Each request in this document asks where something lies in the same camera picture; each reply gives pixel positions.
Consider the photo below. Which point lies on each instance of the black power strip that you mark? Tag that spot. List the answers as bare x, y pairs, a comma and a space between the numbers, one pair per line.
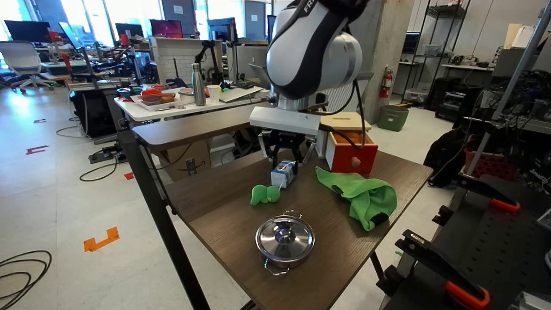
106, 154

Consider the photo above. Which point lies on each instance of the dark computer monitor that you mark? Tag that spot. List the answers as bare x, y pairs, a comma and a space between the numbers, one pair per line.
130, 30
26, 30
223, 28

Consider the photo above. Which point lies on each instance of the black metal table frame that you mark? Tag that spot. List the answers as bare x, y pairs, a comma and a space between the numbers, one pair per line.
155, 201

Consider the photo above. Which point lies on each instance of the red plastic basket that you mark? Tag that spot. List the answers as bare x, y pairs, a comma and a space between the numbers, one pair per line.
493, 166

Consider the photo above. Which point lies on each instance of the white office chair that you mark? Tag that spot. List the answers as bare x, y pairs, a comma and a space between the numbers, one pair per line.
19, 58

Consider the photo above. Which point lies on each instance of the steel drink bottle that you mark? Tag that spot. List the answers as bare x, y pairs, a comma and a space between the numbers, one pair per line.
198, 87

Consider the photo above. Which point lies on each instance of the grey metal pole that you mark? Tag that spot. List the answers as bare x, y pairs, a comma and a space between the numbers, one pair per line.
517, 75

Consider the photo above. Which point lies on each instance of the green cloth bag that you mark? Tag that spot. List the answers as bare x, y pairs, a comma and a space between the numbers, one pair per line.
367, 199

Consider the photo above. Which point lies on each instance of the black backpack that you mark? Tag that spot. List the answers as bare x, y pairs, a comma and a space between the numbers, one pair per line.
448, 158

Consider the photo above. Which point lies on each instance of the blue and white milk carton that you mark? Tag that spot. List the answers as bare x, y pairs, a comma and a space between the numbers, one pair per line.
283, 175

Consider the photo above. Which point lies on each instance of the pale cardboard box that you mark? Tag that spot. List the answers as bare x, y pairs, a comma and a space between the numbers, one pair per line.
519, 35

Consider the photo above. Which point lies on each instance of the white cluttered table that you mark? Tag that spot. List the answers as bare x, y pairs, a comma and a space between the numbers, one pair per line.
150, 113

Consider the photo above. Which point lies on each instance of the red fire extinguisher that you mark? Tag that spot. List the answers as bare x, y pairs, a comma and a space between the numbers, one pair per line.
386, 87

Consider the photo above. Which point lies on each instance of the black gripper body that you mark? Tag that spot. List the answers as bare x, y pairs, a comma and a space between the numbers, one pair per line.
286, 142

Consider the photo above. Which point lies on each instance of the green plush toy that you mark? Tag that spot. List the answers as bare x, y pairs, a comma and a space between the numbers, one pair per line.
264, 195

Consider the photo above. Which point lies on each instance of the brown wooden desk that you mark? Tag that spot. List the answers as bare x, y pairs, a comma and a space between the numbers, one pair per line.
190, 128

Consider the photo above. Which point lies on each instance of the pink-lit computer monitor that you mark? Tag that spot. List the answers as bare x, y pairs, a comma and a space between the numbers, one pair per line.
166, 28

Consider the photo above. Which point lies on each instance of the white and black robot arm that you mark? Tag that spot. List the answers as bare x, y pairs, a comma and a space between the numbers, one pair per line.
312, 52

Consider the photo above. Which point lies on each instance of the green plastic crate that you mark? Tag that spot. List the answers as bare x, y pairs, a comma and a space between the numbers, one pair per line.
393, 118

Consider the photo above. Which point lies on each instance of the black perforated workbench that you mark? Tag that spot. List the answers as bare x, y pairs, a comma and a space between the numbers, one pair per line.
505, 259

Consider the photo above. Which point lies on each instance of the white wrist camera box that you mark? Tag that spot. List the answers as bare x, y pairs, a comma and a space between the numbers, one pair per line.
285, 120

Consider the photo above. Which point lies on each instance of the steel pot with lid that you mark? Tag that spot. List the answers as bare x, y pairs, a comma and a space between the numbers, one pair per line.
285, 238

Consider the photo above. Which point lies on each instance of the wooden box with red side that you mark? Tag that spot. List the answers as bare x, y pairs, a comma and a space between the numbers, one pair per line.
352, 161

